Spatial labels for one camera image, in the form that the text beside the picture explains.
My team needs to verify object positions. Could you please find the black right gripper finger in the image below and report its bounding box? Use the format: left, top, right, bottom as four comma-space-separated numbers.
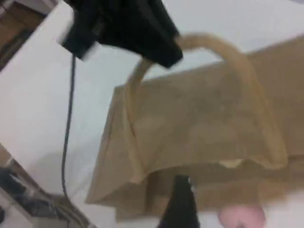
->
158, 174, 201, 228

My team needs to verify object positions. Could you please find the pink toy peach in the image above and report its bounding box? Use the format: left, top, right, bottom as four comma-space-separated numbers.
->
218, 204, 266, 226

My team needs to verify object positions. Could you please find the dark clutter beside table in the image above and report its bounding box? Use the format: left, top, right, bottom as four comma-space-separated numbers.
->
0, 166, 79, 225

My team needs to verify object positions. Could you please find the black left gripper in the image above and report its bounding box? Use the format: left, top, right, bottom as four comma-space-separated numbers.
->
62, 0, 184, 69

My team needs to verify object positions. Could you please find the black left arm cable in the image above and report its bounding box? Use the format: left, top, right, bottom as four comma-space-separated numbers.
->
60, 52, 77, 199

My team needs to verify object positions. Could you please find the brown jute tote bag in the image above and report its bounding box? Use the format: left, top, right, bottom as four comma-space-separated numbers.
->
85, 32, 304, 223

